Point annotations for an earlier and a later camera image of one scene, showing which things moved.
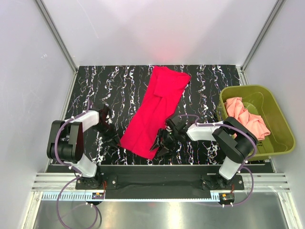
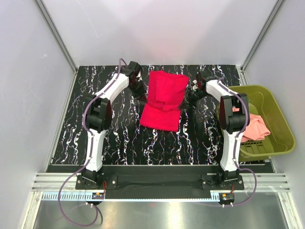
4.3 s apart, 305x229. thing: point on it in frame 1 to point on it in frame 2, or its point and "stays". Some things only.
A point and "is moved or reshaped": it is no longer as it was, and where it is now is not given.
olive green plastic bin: (258, 101) stays
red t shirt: (165, 88) is moved or reshaped
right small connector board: (228, 197) stays
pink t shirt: (254, 124) stays
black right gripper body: (169, 138) to (192, 97)
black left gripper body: (106, 131) to (137, 89)
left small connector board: (96, 195) stays
